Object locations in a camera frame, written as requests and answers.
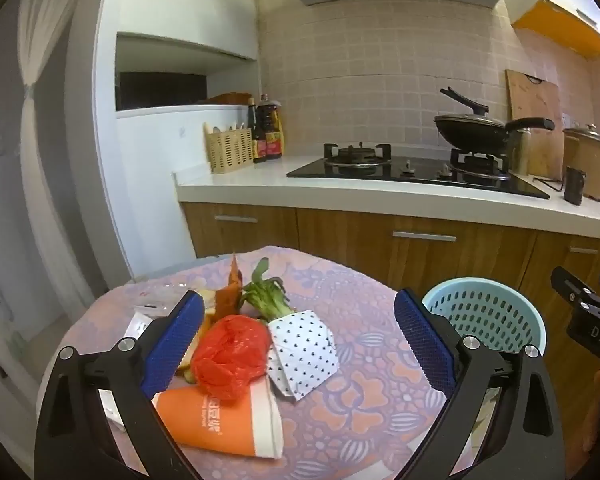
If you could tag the orange white wall cabinet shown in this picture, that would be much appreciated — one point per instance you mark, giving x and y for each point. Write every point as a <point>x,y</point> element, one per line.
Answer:
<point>574,24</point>

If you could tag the white curtain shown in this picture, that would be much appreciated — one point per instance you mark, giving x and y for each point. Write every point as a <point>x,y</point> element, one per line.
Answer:
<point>40,25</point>

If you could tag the clear plastic wrapper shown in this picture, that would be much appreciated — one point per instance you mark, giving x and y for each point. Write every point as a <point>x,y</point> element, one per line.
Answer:
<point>158,302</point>

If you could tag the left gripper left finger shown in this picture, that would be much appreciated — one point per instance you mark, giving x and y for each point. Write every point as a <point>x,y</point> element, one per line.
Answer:
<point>74,439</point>

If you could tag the large sauce bottle red label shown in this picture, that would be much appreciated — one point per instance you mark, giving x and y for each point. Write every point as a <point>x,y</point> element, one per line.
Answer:
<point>271,125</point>

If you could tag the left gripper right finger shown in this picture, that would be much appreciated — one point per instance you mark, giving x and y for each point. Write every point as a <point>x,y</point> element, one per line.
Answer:
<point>524,439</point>

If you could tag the green vegetable stalk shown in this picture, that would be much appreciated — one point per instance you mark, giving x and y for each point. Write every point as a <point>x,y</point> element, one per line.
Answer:
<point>266,295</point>

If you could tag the pink floral tablecloth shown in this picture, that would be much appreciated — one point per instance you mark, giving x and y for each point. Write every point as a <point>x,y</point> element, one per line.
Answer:
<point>366,406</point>

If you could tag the dark soy sauce bottle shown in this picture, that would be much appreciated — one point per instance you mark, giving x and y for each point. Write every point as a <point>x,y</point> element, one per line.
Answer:
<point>258,137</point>

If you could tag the wooden base cabinets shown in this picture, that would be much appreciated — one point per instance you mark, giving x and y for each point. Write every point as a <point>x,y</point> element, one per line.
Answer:
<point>420,253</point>

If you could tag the white dotted paper packet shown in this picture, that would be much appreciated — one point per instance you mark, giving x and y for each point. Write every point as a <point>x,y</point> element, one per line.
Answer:
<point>303,354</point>

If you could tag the steel pot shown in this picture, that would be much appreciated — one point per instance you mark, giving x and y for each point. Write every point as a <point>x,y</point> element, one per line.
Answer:
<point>518,151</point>

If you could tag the red plastic bag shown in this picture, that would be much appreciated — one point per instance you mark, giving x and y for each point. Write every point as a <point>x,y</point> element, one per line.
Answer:
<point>231,356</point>

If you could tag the black frying pan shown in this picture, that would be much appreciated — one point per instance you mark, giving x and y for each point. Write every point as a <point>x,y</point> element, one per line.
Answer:
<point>479,133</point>

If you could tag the black gas stove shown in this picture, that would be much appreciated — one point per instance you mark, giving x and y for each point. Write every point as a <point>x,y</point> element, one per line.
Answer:
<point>381,163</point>

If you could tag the black mug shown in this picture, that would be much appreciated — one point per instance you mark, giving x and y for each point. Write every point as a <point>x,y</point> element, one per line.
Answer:
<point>574,183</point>

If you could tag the beige utensil basket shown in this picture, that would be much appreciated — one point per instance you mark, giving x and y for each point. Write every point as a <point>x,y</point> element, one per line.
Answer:
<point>228,150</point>

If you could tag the light blue perforated basket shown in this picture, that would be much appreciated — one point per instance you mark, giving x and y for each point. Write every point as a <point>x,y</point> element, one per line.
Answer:
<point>499,316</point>

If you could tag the orange snack wrapper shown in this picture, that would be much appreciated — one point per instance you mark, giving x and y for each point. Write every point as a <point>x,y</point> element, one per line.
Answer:
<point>227,299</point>

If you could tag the orange paper cup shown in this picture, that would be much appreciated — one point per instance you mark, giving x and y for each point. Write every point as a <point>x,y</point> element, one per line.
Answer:
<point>250,426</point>

